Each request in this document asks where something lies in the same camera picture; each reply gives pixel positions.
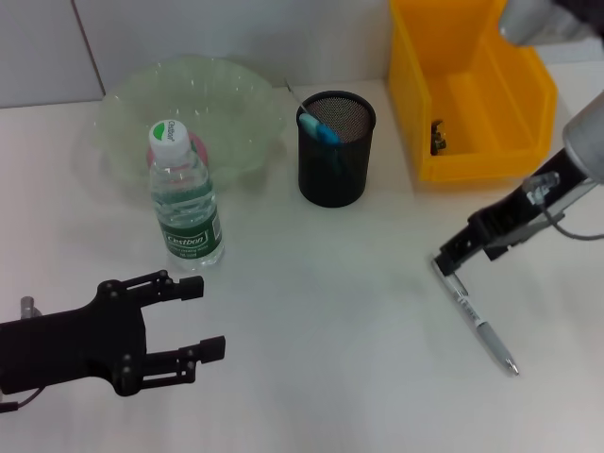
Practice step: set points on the black mesh pen holder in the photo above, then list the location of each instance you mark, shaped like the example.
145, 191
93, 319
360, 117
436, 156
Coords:
340, 179

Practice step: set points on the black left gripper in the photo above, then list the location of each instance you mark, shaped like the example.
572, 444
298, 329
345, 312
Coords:
80, 344

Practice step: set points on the blue scissors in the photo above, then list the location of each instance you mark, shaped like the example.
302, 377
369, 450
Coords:
321, 132

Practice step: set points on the clear green-label water bottle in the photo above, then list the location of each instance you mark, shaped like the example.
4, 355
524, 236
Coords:
184, 198

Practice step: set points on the yellow plastic storage bin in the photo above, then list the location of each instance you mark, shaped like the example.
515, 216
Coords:
495, 94

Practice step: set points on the pink toy peach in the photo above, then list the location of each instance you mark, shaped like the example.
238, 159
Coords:
202, 148

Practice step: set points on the green plastic wrapper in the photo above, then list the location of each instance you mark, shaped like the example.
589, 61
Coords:
439, 139

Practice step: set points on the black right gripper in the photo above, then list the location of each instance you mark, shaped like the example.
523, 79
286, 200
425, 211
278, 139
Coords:
524, 207

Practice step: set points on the pale green glass fruit bowl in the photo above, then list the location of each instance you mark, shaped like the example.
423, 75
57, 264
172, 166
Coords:
236, 104

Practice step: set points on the silver clear ballpoint pen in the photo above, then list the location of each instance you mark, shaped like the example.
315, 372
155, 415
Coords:
491, 340

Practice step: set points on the transparent plastic ruler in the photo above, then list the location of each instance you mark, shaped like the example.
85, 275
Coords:
296, 96

